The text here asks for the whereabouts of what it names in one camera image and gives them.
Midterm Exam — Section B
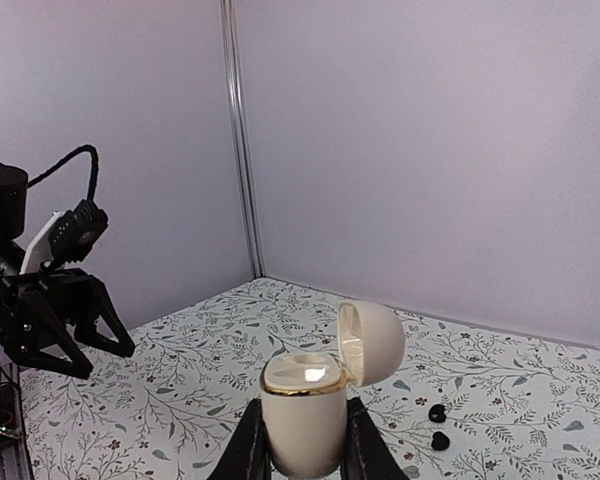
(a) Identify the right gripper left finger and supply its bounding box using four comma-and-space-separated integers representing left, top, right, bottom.
207, 399, 270, 480

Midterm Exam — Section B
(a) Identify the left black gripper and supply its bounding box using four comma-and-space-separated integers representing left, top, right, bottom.
0, 268, 135, 379

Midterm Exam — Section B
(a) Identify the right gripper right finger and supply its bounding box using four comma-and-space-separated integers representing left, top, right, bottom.
339, 397, 405, 480

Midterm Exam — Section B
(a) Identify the white earbud charging case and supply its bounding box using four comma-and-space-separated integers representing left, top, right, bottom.
260, 300, 405, 479

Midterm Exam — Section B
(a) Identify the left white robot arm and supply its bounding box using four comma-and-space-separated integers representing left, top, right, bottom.
0, 163, 135, 379

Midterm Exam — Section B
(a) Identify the black earbud near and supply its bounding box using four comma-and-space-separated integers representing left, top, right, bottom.
431, 431, 450, 452

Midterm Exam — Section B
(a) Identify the black earbud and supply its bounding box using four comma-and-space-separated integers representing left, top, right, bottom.
431, 431, 450, 452
428, 404, 447, 423

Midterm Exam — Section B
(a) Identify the black earbud far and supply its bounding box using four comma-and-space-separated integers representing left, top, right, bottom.
428, 404, 447, 423

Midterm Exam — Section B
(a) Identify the floral patterned table mat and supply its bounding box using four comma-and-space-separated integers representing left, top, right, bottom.
20, 279, 600, 479

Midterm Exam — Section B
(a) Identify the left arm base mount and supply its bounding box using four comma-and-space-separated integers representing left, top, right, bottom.
0, 364, 34, 480

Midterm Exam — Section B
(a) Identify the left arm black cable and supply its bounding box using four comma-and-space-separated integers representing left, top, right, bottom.
24, 144, 101, 206

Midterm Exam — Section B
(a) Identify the left aluminium frame post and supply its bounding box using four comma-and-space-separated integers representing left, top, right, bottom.
220, 0, 266, 279

